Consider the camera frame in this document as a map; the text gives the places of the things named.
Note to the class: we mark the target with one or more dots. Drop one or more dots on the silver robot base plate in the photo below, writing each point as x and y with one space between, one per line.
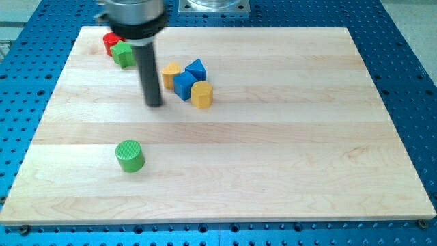
214 6

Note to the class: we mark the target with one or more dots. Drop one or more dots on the wooden board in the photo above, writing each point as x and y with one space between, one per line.
297 131

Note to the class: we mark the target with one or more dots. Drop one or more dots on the blue perforated table plate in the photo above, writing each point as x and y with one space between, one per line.
32 67

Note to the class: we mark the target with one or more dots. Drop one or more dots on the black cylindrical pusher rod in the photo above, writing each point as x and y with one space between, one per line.
146 64

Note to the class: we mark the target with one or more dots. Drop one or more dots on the green star block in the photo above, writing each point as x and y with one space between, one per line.
122 54

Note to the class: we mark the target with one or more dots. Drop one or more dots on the yellow heart block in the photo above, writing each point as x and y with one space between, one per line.
169 72

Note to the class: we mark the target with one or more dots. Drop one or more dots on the blue triangle block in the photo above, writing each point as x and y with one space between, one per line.
197 69

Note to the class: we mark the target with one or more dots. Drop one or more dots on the green cylinder block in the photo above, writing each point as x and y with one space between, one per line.
130 156

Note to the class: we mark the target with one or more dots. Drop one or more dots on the red block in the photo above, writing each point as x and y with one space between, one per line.
111 39

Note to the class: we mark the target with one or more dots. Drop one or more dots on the blue cube block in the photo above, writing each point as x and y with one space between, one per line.
182 85

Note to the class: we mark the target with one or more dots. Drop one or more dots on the yellow hexagon block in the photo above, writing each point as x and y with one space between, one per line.
202 94

